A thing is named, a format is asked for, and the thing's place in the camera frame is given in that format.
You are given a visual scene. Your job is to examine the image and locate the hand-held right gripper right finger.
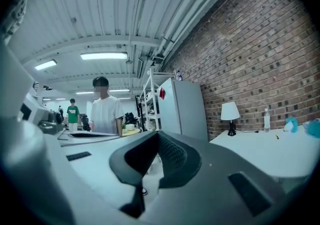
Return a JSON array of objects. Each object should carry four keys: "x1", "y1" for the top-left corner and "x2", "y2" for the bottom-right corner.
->
[{"x1": 139, "y1": 130, "x2": 287, "y2": 225}]

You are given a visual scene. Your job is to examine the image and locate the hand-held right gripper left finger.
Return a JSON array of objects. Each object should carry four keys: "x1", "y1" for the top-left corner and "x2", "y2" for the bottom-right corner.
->
[{"x1": 42, "y1": 130, "x2": 161, "y2": 221}]

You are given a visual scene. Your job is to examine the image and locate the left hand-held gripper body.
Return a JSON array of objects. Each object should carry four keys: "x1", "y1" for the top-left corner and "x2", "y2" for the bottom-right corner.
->
[{"x1": 14, "y1": 91, "x2": 65, "y2": 137}]

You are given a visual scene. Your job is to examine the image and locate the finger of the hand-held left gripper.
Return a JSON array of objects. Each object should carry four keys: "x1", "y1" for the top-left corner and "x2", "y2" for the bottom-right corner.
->
[
  {"x1": 62, "y1": 129, "x2": 118, "y2": 135},
  {"x1": 57, "y1": 134, "x2": 121, "y2": 148}
]

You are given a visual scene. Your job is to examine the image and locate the white desk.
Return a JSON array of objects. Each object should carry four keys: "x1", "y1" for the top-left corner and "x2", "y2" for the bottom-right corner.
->
[{"x1": 209, "y1": 125, "x2": 320, "y2": 195}]

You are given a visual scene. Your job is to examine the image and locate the round wooden side table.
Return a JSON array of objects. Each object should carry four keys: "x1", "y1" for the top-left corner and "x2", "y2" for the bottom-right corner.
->
[{"x1": 121, "y1": 123, "x2": 141, "y2": 137}]

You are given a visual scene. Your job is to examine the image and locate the long ceiling light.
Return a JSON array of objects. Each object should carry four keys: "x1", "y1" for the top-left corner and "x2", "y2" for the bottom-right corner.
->
[
  {"x1": 79, "y1": 51, "x2": 128, "y2": 61},
  {"x1": 34, "y1": 59, "x2": 58, "y2": 71}
]

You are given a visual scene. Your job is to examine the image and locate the black monitor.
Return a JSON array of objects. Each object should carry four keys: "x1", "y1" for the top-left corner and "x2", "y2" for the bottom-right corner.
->
[{"x1": 134, "y1": 95, "x2": 143, "y2": 120}]

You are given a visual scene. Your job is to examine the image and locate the white metal shelf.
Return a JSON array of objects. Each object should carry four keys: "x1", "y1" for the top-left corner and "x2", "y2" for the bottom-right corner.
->
[{"x1": 138, "y1": 68, "x2": 177, "y2": 132}]

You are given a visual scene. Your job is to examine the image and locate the white shade table lamp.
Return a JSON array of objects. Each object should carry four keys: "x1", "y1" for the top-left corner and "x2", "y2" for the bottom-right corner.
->
[{"x1": 220, "y1": 101, "x2": 241, "y2": 137}]

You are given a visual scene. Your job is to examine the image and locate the grey refrigerator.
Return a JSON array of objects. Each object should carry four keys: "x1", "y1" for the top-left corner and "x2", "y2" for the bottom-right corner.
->
[{"x1": 157, "y1": 77, "x2": 209, "y2": 143}]

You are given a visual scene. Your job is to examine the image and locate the ceiling air unit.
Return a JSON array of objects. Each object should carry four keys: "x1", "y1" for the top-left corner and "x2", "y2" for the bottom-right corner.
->
[{"x1": 136, "y1": 57, "x2": 145, "y2": 79}]

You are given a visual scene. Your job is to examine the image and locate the clear plastic water bottle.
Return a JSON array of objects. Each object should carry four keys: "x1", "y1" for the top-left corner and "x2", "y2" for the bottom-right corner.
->
[{"x1": 263, "y1": 108, "x2": 271, "y2": 133}]

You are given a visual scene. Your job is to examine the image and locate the teal and white item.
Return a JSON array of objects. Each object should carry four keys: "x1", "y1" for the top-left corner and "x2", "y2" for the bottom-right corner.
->
[{"x1": 283, "y1": 115, "x2": 299, "y2": 133}]

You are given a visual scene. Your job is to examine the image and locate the teal fluffy item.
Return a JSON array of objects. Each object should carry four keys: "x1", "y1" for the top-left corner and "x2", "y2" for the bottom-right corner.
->
[{"x1": 302, "y1": 118, "x2": 320, "y2": 136}]

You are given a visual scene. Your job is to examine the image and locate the white ceiling pipes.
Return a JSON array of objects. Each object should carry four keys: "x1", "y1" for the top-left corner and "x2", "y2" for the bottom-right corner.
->
[{"x1": 159, "y1": 0, "x2": 238, "y2": 55}]

